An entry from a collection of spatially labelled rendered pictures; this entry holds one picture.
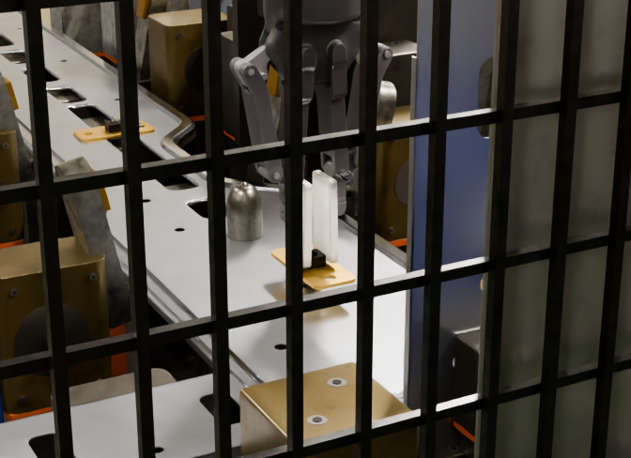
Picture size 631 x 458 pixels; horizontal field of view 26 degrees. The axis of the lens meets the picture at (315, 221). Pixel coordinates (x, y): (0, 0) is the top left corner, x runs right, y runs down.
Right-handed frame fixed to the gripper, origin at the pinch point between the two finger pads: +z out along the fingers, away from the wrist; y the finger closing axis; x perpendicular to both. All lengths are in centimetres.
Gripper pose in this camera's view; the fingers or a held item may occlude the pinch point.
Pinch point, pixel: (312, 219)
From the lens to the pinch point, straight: 109.0
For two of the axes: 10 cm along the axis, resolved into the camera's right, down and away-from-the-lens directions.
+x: 4.6, 3.2, -8.3
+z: 0.0, 9.3, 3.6
